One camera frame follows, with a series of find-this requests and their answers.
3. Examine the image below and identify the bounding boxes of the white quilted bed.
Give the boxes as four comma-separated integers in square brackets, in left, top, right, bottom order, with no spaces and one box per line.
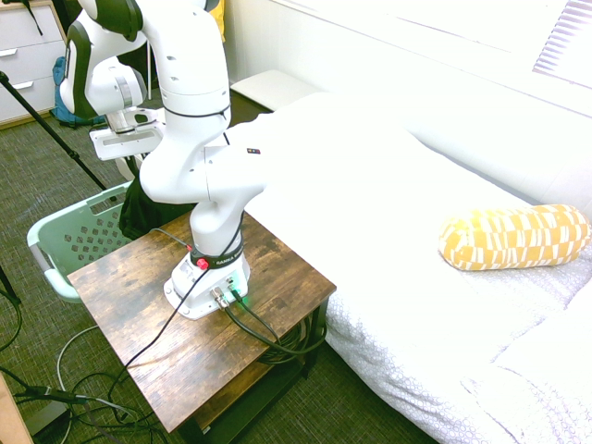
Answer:
[220,92,592,444]

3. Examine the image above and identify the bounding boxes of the black tripod leg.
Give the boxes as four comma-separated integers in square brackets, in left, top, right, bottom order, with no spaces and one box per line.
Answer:
[0,265,23,306]
[0,70,118,203]

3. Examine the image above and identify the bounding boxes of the white cushioned ottoman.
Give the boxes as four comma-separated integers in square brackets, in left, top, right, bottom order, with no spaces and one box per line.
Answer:
[114,155,140,180]

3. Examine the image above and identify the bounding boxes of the light wooden furniture edge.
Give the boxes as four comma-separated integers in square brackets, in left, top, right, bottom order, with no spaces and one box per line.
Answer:
[0,373,35,444]

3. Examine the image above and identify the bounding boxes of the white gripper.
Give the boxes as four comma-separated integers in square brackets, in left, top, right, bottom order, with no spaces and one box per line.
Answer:
[89,123,164,183]

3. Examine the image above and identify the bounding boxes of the thin black cable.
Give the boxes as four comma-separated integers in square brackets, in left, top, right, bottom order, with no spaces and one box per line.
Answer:
[108,265,210,399]

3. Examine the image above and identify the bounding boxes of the black floor cables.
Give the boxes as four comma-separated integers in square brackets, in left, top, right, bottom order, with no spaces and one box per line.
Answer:
[0,300,172,444]

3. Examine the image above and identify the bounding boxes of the black clothing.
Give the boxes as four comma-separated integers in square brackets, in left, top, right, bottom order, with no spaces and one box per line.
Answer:
[118,177,197,241]

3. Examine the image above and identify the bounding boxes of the white drawer dresser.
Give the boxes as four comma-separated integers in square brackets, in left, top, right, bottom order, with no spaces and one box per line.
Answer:
[0,0,70,130]

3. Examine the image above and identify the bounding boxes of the blue backpack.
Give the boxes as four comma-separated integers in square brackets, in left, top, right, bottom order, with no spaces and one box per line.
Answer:
[49,55,108,129]

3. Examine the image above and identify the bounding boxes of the white cushioned bench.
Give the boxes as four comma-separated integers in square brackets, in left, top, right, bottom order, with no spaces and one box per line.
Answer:
[229,68,325,113]

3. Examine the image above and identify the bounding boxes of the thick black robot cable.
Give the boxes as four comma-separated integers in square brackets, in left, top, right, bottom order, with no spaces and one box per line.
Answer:
[223,302,327,356]
[233,290,297,348]

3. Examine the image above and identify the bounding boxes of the grey floor cable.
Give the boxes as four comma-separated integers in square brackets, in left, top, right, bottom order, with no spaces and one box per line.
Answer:
[55,323,140,417]

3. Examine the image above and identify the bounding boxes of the rustic wooden side table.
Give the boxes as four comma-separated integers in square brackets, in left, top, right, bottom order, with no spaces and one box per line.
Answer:
[67,212,338,444]

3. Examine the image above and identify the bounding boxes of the mint green laundry basket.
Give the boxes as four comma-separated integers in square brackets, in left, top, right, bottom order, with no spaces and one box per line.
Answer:
[26,180,135,305]

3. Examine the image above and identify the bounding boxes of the yellow hanging item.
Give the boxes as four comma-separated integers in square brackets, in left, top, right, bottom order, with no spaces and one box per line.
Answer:
[213,0,228,43]

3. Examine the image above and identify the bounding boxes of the black bag strap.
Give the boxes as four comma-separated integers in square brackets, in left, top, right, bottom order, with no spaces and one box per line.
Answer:
[21,0,44,37]

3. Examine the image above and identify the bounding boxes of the window blinds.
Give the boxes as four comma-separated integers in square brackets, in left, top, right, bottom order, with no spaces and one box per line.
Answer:
[530,0,592,90]

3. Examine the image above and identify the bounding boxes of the yellow white patterned bolster pillow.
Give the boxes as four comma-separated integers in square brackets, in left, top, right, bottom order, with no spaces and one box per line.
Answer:
[437,203,592,272]

